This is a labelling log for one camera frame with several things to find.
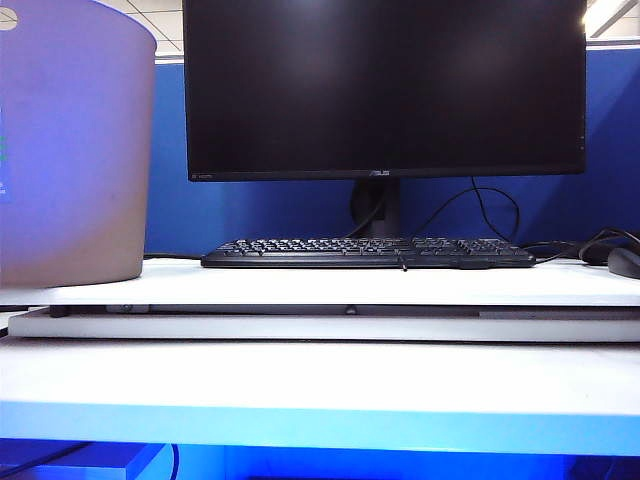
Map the pink plastic trash can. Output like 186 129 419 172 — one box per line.
0 0 159 290

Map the black Logitech keyboard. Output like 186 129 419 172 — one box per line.
200 236 537 271

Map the white desk riser platform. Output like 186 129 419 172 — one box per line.
0 256 640 307

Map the black monitor stand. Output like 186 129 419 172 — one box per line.
348 177 403 239

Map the black ASUS monitor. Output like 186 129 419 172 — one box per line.
181 0 589 183
143 45 640 259

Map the white keyboard tray board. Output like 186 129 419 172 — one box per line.
7 307 640 344

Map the white box under table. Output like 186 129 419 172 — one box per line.
29 443 174 480

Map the black Logitech mouse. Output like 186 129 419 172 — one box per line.
607 246 640 280

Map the ceiling light panel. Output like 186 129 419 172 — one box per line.
581 0 640 39

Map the thin black monitor cable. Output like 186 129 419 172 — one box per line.
419 175 522 244

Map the black power cord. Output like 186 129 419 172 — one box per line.
519 226 640 265

